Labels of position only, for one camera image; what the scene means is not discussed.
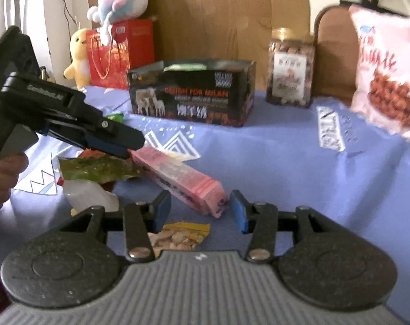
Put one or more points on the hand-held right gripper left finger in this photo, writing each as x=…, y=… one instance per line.
x=162, y=210

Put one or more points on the blue printed tablecloth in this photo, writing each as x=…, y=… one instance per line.
x=292, y=162

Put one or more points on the clear nut jar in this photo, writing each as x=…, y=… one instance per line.
x=289, y=71

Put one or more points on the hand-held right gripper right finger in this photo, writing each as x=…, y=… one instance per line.
x=239, y=214

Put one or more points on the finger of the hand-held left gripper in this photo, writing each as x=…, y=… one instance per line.
x=127, y=135
x=106, y=146

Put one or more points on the black printed box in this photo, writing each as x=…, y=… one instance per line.
x=191, y=98

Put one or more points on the yellow snack packet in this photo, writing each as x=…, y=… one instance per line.
x=181, y=235

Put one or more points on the orange snack packet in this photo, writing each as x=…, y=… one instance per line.
x=90, y=153

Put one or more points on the light green snack packet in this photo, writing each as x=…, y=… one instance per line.
x=115, y=116

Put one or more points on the pastel plush toy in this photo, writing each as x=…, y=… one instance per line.
x=123, y=1

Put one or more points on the large pink snack bag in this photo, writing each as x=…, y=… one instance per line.
x=384, y=74

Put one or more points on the white jelly cup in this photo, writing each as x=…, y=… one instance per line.
x=86, y=194

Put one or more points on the brown chair back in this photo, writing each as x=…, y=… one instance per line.
x=333, y=50

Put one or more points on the red gift bag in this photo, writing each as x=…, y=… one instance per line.
x=105, y=64

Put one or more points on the dark green snack packet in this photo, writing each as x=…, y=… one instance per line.
x=96, y=169

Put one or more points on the pink snack packet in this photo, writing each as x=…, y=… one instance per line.
x=177, y=176

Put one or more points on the person's left hand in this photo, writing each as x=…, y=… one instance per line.
x=3, y=179

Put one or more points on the yellow plush duck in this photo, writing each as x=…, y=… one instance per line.
x=78, y=61

